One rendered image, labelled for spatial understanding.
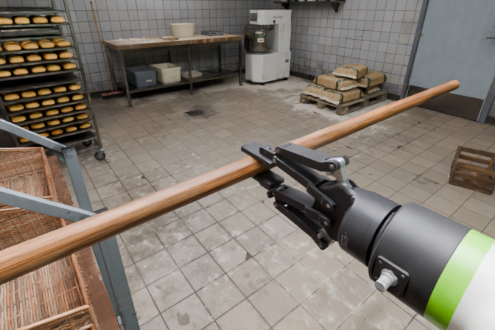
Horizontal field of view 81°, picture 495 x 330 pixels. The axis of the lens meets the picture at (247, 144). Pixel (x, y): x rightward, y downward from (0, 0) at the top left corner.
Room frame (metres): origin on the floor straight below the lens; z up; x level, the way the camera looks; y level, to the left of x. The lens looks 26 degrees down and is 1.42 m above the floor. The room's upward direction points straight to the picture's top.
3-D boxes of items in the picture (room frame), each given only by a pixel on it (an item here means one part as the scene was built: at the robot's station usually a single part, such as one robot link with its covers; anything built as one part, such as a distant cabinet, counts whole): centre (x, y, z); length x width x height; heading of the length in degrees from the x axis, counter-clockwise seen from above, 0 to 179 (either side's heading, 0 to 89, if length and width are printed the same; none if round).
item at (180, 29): (5.33, 1.11, 1.01); 0.43 x 0.42 x 0.21; 128
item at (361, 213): (0.27, -0.12, 1.20); 0.09 x 0.07 x 0.08; 39
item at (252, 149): (0.39, -0.02, 1.21); 0.07 x 0.03 x 0.01; 39
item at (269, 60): (5.85, -0.35, 0.66); 0.92 x 0.59 x 1.32; 128
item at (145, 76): (4.75, 1.74, 0.35); 0.50 x 0.36 x 0.24; 38
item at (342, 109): (4.51, -1.55, 0.07); 1.20 x 0.80 x 0.14; 128
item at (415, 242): (0.21, -0.16, 1.20); 0.12 x 0.06 x 0.09; 129
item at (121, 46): (5.18, 1.18, 0.45); 2.20 x 0.80 x 0.90; 128
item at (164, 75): (5.01, 1.41, 0.35); 0.50 x 0.36 x 0.24; 39
